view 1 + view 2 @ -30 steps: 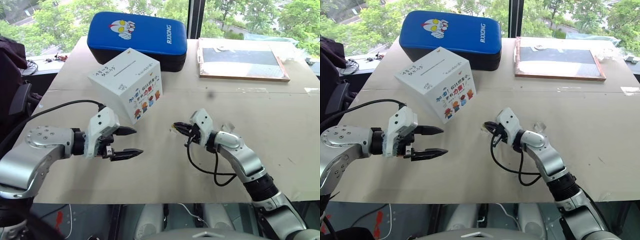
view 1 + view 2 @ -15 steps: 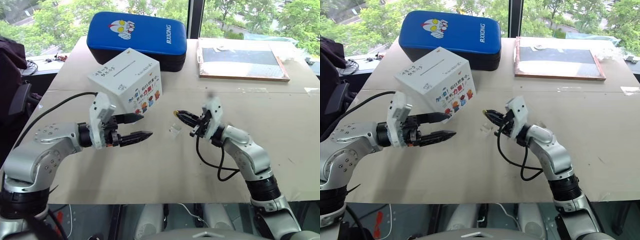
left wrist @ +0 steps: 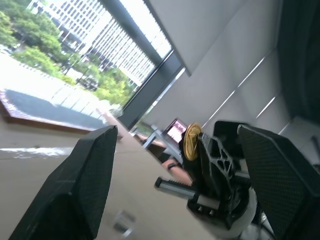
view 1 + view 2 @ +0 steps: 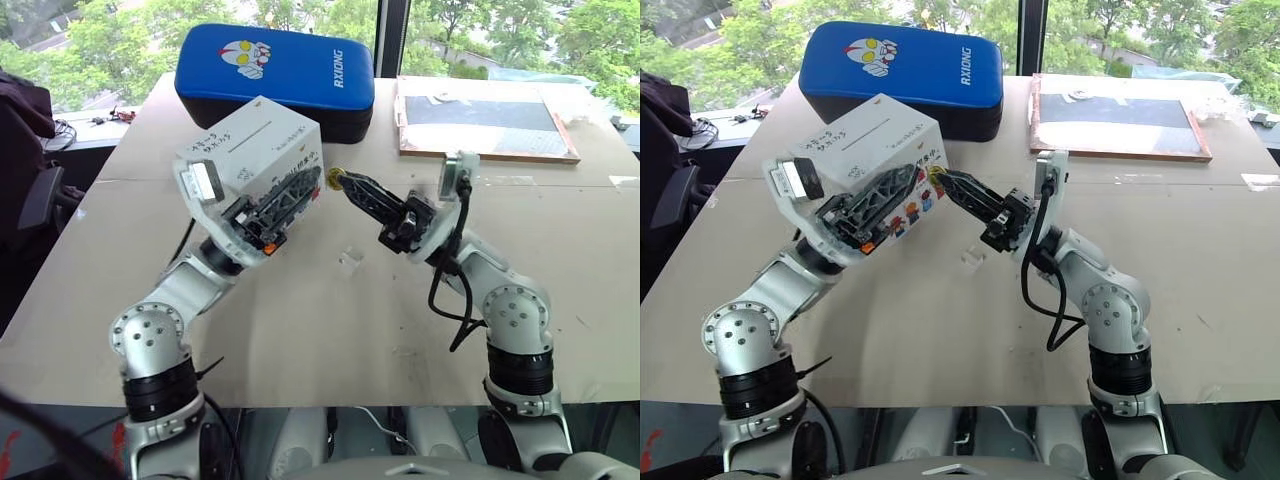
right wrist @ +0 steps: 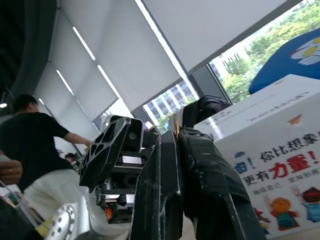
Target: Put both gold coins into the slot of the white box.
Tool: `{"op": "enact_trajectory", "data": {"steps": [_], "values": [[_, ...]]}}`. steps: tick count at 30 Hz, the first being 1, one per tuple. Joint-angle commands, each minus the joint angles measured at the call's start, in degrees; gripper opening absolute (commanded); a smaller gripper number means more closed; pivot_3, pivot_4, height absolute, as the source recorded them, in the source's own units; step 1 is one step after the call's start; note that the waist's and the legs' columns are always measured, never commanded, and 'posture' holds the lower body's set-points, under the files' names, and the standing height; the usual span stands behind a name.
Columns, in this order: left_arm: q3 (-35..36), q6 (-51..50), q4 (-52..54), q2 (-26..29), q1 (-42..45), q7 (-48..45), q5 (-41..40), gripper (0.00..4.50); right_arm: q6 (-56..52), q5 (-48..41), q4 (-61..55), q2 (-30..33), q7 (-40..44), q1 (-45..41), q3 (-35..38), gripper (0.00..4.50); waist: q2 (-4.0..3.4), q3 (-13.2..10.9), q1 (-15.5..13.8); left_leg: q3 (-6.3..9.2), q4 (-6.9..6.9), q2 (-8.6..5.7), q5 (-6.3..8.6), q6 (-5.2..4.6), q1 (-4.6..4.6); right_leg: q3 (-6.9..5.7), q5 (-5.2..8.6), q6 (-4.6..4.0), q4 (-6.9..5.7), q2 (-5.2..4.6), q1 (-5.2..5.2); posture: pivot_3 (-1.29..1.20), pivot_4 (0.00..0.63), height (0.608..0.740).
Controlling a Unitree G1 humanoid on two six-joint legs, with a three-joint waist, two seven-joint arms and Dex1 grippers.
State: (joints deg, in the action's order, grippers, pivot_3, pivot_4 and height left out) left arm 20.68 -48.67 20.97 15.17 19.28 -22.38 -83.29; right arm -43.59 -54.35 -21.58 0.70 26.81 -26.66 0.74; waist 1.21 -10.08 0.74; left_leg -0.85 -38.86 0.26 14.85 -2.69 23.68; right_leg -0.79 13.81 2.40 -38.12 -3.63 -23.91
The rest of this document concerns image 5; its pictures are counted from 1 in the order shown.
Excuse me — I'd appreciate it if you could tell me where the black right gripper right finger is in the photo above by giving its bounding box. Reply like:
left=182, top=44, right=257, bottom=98
left=178, top=127, right=268, bottom=240

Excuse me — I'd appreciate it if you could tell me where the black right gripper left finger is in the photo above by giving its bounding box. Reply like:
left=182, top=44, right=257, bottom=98
left=128, top=130, right=185, bottom=240

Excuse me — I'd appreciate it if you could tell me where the finger of the black perforated left gripper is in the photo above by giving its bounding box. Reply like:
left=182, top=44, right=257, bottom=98
left=79, top=115, right=132, bottom=193

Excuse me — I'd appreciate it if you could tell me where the white printed cardboard box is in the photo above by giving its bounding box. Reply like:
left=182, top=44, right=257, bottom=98
left=193, top=74, right=320, bottom=236

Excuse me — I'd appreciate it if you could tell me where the bystander bare hand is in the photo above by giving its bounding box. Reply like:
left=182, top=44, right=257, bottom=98
left=0, top=154, right=24, bottom=186

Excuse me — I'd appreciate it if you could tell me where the seated person with dark hair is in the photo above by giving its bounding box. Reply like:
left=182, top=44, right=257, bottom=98
left=64, top=152, right=77, bottom=167

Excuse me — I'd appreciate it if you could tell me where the person in black shirt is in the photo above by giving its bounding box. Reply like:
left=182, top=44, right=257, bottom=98
left=0, top=93, right=94, bottom=223

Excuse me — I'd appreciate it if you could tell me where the black bag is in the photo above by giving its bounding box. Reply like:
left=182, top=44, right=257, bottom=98
left=182, top=95, right=232, bottom=130

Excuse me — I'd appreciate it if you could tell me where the blue cartoon cat figure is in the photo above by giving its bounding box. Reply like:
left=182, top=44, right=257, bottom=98
left=248, top=27, right=320, bottom=96

